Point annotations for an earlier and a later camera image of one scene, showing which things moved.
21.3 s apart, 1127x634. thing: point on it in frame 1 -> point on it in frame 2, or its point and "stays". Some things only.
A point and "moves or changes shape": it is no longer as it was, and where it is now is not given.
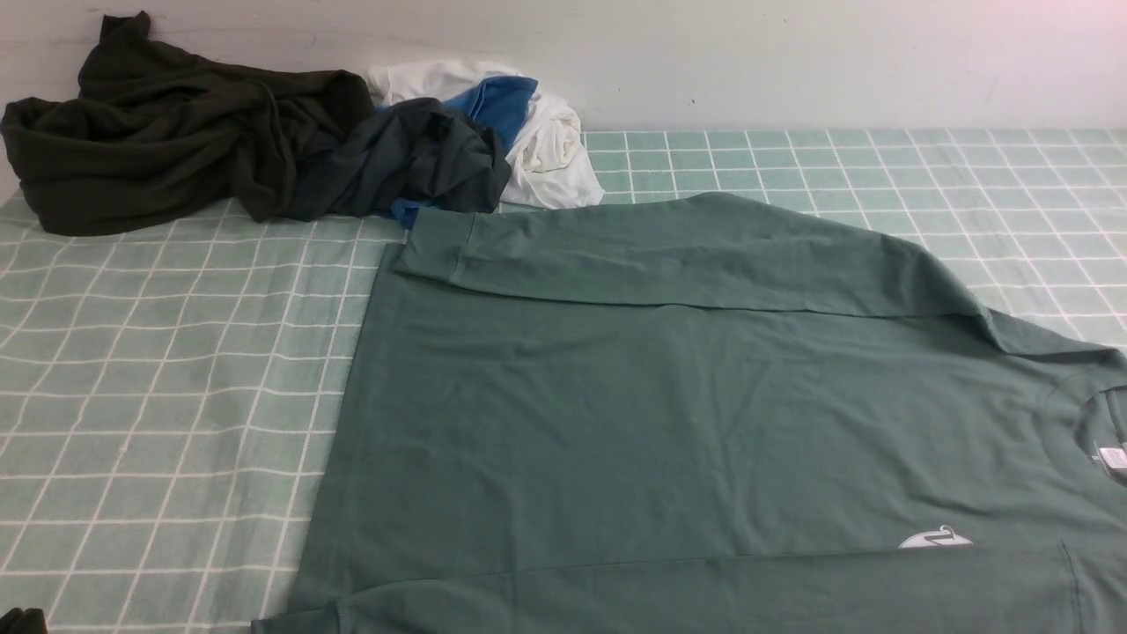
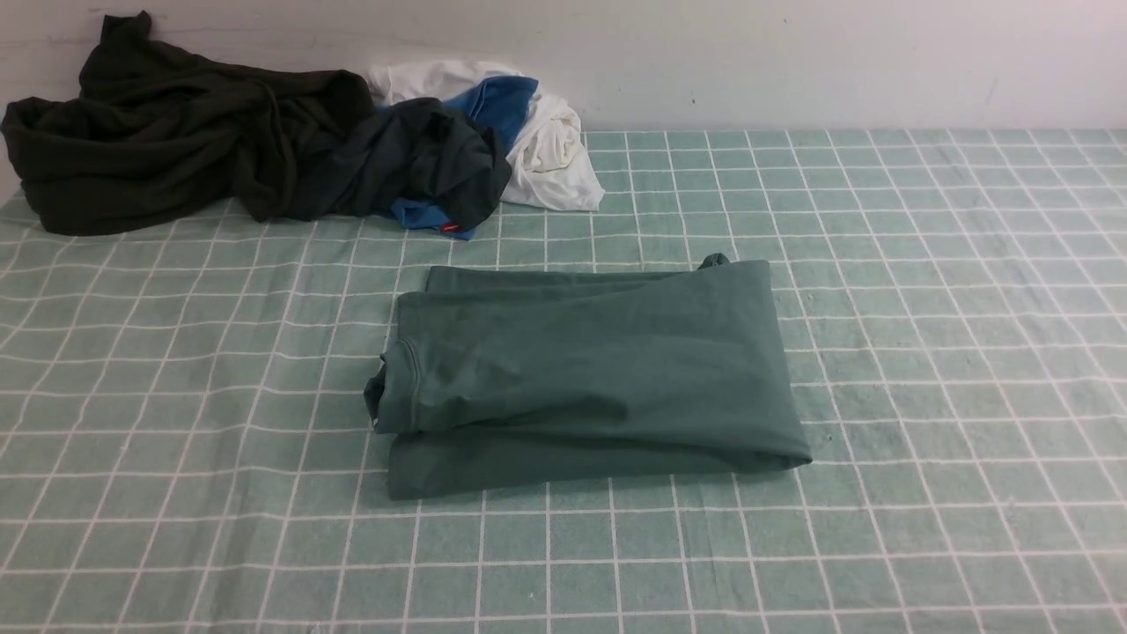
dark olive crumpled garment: x=156 y=130 stays
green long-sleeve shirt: x=689 y=414 moves or changes shape
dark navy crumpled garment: x=424 y=151 stays
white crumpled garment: x=550 y=168 stays
